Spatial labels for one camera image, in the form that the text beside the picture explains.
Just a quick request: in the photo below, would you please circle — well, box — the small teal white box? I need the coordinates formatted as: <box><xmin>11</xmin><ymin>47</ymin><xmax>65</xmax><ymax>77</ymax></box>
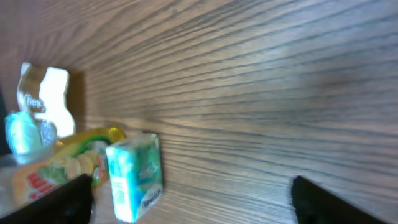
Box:
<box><xmin>106</xmin><ymin>133</ymin><xmax>164</xmax><ymax>223</ymax></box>

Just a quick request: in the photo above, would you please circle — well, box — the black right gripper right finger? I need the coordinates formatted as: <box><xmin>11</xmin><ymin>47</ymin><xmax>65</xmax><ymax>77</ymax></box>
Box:
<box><xmin>290</xmin><ymin>176</ymin><xmax>386</xmax><ymax>224</ymax></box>

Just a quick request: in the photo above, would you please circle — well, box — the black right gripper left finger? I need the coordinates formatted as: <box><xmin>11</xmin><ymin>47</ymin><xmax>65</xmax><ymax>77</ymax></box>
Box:
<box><xmin>1</xmin><ymin>174</ymin><xmax>93</xmax><ymax>224</ymax></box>

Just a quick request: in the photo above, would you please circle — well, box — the teal wipes packet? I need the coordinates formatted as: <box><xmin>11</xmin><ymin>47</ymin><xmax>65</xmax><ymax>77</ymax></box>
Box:
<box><xmin>4</xmin><ymin>111</ymin><xmax>57</xmax><ymax>155</ymax></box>

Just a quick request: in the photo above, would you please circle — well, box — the brown white snack bag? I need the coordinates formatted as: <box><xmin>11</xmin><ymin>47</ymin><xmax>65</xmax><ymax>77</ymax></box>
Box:
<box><xmin>17</xmin><ymin>62</ymin><xmax>76</xmax><ymax>139</ymax></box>

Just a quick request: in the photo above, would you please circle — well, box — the yellow oil bottle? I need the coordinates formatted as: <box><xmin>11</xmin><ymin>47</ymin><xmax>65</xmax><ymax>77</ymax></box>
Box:
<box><xmin>1</xmin><ymin>127</ymin><xmax>126</xmax><ymax>215</ymax></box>

